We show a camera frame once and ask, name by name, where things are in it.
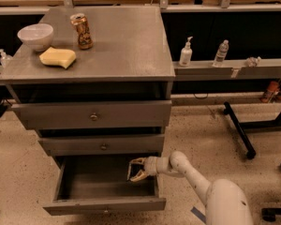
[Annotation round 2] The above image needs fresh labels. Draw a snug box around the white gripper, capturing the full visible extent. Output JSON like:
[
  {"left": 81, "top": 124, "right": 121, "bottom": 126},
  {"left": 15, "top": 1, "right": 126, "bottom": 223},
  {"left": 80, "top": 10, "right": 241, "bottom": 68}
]
[{"left": 129, "top": 157, "right": 157, "bottom": 182}]

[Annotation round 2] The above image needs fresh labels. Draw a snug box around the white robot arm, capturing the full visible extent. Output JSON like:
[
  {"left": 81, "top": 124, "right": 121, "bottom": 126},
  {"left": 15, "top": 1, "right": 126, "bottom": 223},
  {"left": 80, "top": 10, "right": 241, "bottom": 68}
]
[{"left": 127, "top": 151, "right": 254, "bottom": 225}]

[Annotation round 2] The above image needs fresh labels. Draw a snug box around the grey middle drawer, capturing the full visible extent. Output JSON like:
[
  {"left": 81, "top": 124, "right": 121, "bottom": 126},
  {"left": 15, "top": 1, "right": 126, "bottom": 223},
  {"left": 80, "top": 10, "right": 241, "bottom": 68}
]
[{"left": 39, "top": 134, "right": 165, "bottom": 157}]

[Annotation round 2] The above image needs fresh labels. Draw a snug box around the grey top drawer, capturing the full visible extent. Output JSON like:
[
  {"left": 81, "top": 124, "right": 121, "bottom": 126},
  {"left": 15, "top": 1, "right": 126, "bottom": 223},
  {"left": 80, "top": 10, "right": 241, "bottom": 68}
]
[{"left": 12, "top": 100, "right": 171, "bottom": 129}]

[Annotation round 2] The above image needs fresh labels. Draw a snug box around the open grey bottom drawer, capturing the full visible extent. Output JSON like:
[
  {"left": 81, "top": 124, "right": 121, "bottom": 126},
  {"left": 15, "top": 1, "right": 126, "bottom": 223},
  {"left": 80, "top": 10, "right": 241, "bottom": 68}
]
[{"left": 44, "top": 154, "right": 166, "bottom": 216}]

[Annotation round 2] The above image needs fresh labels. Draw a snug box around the white pump lotion bottle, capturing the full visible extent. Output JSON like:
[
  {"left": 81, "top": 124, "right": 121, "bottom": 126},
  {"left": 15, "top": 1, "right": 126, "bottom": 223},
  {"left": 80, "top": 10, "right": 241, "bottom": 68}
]
[{"left": 179, "top": 37, "right": 192, "bottom": 67}]

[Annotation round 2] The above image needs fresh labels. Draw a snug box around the yellow sponge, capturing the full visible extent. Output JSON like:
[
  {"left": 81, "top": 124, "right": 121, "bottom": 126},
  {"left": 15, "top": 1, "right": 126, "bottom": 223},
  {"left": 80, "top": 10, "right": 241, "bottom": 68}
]
[{"left": 39, "top": 47, "right": 76, "bottom": 69}]

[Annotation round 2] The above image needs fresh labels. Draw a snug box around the black chair caster base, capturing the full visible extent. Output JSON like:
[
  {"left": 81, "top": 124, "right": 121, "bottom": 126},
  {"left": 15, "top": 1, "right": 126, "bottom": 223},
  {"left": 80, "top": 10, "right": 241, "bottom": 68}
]
[{"left": 260, "top": 159, "right": 281, "bottom": 223}]

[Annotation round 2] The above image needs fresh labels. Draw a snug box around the orange crushed drink can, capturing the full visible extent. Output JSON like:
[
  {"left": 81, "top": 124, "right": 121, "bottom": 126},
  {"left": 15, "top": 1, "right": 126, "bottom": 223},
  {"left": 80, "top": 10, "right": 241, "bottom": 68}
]
[{"left": 70, "top": 13, "right": 93, "bottom": 50}]

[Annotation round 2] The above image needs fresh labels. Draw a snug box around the clear plastic water bottle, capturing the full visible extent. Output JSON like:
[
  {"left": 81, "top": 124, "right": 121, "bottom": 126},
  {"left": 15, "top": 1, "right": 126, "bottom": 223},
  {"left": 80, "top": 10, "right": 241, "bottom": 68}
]
[{"left": 213, "top": 39, "right": 229, "bottom": 68}]

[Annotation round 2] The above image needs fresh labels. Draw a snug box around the black metal stand leg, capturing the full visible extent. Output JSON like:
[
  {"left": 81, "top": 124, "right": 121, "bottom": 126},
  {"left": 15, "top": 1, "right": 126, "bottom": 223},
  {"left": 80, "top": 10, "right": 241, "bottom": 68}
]
[{"left": 223, "top": 102, "right": 281, "bottom": 159}]

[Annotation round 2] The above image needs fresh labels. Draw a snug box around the crumpled clear plastic wrapper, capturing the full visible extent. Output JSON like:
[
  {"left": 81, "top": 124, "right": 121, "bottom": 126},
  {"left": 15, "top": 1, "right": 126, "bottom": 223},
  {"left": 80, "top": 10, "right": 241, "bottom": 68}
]
[{"left": 245, "top": 57, "right": 261, "bottom": 68}]

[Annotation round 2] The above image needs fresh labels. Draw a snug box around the orange bottle under shelf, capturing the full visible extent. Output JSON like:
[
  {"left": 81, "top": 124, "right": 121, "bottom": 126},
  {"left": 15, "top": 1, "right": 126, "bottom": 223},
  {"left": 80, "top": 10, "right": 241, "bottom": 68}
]
[{"left": 260, "top": 81, "right": 279, "bottom": 103}]

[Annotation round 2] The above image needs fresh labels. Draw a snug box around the white ceramic bowl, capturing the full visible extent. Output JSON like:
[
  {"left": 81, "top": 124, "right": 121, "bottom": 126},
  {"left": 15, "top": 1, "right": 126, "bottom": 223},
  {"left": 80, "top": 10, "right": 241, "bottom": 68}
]
[{"left": 17, "top": 23, "right": 53, "bottom": 52}]

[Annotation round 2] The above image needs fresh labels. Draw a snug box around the clear sanitizer pump bottle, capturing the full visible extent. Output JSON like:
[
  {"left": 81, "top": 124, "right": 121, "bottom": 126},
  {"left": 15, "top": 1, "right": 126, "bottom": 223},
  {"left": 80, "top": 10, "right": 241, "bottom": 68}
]
[{"left": 0, "top": 49, "right": 12, "bottom": 67}]

